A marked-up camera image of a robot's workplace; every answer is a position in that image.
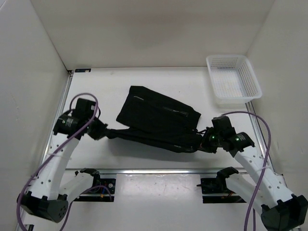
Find aluminium left rail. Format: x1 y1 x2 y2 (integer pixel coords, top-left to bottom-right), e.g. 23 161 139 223
16 71 74 231

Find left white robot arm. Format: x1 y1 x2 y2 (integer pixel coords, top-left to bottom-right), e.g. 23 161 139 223
16 94 107 223

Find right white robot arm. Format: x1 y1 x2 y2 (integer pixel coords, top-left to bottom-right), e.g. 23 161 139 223
201 116 308 231

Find aluminium rail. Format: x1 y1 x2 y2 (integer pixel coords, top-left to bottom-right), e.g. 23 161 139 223
244 101 301 231
16 71 74 231
64 167 251 176

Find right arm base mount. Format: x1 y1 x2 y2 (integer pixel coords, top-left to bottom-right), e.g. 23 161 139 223
196 167 245 204

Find white plastic mesh basket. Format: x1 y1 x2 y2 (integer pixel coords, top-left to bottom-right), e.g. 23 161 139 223
206 54 262 106

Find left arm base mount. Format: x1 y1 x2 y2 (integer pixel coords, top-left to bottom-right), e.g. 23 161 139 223
74 175 116 203

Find aluminium front rail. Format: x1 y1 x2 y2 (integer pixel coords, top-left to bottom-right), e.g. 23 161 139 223
64 167 251 176

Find aluminium right rail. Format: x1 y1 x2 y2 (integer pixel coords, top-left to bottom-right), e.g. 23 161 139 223
244 101 301 231

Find black shorts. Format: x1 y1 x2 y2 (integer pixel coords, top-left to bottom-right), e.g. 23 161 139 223
105 86 203 153

